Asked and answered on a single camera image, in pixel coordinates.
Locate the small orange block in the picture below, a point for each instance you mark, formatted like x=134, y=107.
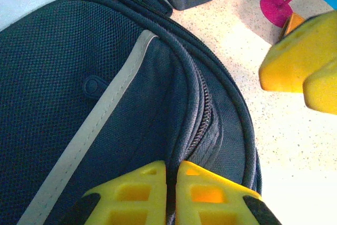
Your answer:
x=295, y=22

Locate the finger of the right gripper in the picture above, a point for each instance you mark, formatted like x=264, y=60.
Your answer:
x=323, y=90
x=295, y=59

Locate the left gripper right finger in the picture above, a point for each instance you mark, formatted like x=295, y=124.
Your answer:
x=210, y=204

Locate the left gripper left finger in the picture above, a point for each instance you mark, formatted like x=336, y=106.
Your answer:
x=131, y=196

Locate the pink goblet cup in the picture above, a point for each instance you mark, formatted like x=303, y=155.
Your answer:
x=276, y=9

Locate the navy blue backpack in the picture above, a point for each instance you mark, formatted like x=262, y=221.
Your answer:
x=79, y=77

